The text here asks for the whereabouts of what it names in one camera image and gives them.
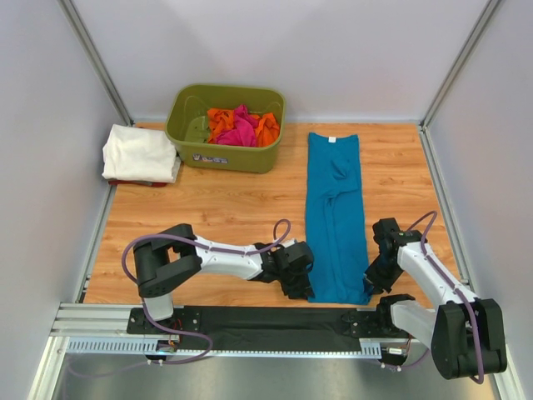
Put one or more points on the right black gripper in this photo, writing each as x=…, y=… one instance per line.
x=371, y=280

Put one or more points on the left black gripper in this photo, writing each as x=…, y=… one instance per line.
x=302, y=288

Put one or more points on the blue t shirt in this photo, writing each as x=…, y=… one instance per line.
x=335, y=220

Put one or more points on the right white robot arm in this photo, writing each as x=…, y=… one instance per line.
x=463, y=332

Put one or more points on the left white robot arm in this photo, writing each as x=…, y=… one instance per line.
x=162, y=262

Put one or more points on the black cloth strip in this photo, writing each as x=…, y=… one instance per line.
x=278, y=329

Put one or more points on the pink t shirt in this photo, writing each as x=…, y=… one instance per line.
x=234, y=127

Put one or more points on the orange t shirt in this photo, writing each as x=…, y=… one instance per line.
x=268, y=130

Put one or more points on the olive green plastic tub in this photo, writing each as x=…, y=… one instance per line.
x=187, y=126

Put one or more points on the folded white t shirt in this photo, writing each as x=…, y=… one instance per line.
x=139, y=154

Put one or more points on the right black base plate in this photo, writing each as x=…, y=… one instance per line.
x=371, y=324

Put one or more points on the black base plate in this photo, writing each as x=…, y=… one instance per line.
x=371, y=324
x=166, y=323

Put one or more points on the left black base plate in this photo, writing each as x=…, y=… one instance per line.
x=166, y=323

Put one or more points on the aluminium frame rail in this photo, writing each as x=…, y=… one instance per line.
x=100, y=321

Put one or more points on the white slotted cable duct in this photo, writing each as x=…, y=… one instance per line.
x=154, y=347

